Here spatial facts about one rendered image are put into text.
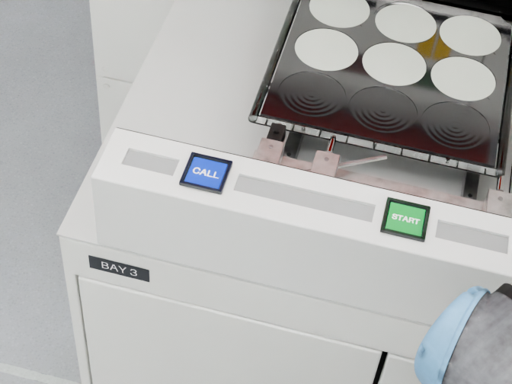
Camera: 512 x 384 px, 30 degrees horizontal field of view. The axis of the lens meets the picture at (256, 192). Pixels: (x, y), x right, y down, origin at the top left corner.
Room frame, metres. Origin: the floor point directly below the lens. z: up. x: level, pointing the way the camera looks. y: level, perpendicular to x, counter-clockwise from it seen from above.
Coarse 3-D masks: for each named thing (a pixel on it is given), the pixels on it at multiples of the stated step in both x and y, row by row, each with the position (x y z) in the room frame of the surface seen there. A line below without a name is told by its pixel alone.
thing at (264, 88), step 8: (296, 0) 1.27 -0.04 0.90; (296, 8) 1.25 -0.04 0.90; (288, 16) 1.23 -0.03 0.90; (288, 24) 1.21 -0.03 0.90; (280, 32) 1.19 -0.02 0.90; (288, 32) 1.19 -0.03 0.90; (280, 40) 1.17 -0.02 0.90; (280, 48) 1.15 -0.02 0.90; (272, 56) 1.13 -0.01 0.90; (272, 64) 1.11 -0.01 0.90; (264, 72) 1.09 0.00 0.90; (272, 72) 1.09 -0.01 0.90; (264, 88) 1.05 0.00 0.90; (256, 96) 1.04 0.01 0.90; (264, 96) 1.04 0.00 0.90; (256, 104) 1.02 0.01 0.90; (256, 112) 1.00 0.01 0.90; (248, 120) 0.99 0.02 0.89
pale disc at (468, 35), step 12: (444, 24) 1.25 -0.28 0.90; (456, 24) 1.25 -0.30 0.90; (468, 24) 1.25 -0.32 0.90; (480, 24) 1.26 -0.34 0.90; (444, 36) 1.22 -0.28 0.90; (456, 36) 1.22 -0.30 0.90; (468, 36) 1.22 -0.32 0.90; (480, 36) 1.23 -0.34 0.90; (492, 36) 1.23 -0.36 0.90; (456, 48) 1.19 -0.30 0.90; (468, 48) 1.19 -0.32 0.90; (480, 48) 1.20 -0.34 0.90; (492, 48) 1.20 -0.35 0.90
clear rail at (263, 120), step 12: (252, 120) 0.99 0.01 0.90; (264, 120) 0.99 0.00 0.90; (276, 120) 0.99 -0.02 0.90; (300, 132) 0.97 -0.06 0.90; (312, 132) 0.97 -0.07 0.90; (324, 132) 0.97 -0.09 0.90; (336, 132) 0.98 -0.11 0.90; (348, 144) 0.96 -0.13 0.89; (360, 144) 0.96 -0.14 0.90; (372, 144) 0.96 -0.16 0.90; (384, 144) 0.96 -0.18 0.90; (408, 156) 0.95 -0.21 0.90; (420, 156) 0.94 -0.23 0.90; (432, 156) 0.94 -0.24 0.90; (444, 156) 0.95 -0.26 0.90; (456, 168) 0.93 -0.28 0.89; (468, 168) 0.93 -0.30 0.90; (480, 168) 0.93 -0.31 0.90; (492, 168) 0.93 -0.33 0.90
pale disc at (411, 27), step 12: (384, 12) 1.26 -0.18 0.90; (396, 12) 1.27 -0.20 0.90; (408, 12) 1.27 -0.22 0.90; (420, 12) 1.27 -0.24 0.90; (384, 24) 1.23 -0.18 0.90; (396, 24) 1.24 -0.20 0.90; (408, 24) 1.24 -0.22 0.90; (420, 24) 1.24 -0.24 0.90; (432, 24) 1.24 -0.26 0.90; (396, 36) 1.21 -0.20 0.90; (408, 36) 1.21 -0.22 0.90; (420, 36) 1.21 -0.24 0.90
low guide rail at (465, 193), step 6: (468, 174) 0.97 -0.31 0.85; (474, 174) 0.97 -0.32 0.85; (468, 180) 0.95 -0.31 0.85; (474, 180) 0.96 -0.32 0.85; (462, 186) 0.96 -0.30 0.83; (468, 186) 0.94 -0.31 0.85; (474, 186) 0.94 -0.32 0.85; (462, 192) 0.94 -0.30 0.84; (468, 192) 0.93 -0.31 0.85; (474, 192) 0.93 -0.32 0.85; (474, 198) 0.92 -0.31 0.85
